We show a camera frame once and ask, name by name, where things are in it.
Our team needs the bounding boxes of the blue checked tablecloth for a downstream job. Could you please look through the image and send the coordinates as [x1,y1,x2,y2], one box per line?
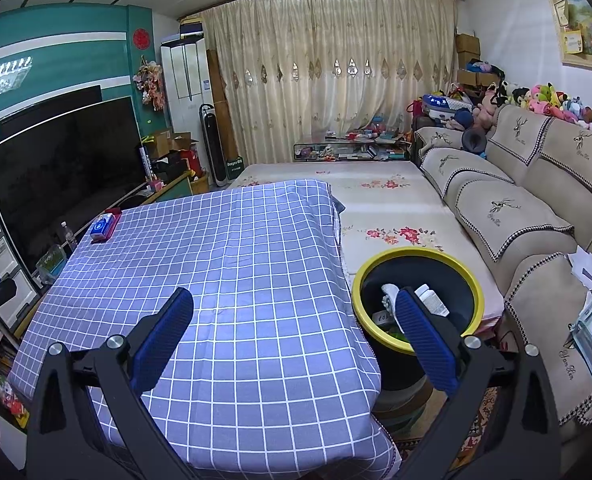
[8,179,401,480]

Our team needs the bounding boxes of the blue tissue pack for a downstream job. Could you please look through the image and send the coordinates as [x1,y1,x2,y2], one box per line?
[88,213,116,238]

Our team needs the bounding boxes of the stack of cardboard boxes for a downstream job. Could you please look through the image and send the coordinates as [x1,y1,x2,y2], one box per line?
[456,33,499,86]

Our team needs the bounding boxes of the small white plastic bottle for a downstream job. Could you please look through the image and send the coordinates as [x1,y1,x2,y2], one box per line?
[415,284,450,318]

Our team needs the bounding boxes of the blue star-patterned bag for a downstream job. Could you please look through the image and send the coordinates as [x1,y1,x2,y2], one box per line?
[421,92,471,118]

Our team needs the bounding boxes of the pile of plush toys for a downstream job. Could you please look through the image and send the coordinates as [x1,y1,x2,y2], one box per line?
[480,80,592,136]

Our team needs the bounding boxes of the dark flat box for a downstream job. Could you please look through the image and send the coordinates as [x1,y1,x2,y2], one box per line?
[178,19,205,41]

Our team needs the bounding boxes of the pink flower wall decoration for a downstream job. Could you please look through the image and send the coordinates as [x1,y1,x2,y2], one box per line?
[133,60,165,111]

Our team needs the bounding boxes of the black tower fan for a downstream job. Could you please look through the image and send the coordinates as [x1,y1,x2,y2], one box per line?
[198,103,228,187]

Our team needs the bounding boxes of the open cardboard box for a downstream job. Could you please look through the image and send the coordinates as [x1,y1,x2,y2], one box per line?
[146,130,199,156]

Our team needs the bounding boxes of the grey blue cloth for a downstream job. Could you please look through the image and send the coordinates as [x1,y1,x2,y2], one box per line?
[328,195,347,261]

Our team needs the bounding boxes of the yellow-rimmed black bin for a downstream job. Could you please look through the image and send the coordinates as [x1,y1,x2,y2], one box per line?
[352,247,485,411]

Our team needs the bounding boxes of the large curved black television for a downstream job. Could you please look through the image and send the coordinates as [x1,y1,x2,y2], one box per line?
[0,96,149,273]

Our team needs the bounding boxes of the beige embroidered curtain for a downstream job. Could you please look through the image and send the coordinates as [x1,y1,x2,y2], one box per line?
[198,0,457,163]

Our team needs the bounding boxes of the white standing air conditioner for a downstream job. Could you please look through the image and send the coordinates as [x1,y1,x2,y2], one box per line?
[160,36,217,181]

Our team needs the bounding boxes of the clear water bottle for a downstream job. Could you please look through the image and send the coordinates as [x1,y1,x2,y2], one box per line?
[60,221,78,253]

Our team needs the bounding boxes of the beige sofa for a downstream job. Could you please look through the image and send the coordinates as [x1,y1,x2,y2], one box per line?
[413,102,592,441]

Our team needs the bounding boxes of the cluttered glass coffee table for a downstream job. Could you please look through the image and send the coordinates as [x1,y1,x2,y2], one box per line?
[293,127,413,162]

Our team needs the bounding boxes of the black neck pillow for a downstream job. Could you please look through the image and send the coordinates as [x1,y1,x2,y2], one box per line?
[462,127,487,155]

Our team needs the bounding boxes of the cream floral mat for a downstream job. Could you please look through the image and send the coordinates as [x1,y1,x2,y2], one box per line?
[226,161,505,336]

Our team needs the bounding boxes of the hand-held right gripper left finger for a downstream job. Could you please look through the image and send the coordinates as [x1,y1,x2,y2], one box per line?
[26,286,197,480]

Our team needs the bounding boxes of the brown wooden board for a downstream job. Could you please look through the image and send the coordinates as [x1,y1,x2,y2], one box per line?
[206,49,241,161]

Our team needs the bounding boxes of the white papers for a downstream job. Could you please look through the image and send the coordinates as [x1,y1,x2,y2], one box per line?
[568,247,592,291]

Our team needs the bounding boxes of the flat black television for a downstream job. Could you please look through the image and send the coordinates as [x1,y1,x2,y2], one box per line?
[0,85,103,141]

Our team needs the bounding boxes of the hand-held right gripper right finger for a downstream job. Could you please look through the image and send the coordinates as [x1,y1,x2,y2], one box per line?
[395,286,561,480]

